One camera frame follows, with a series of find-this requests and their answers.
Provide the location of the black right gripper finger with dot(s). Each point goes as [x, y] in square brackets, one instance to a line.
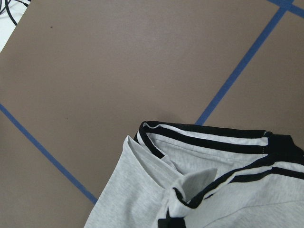
[164, 223]

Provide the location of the white cartoon print t-shirt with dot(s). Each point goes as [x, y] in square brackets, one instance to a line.
[203, 177]

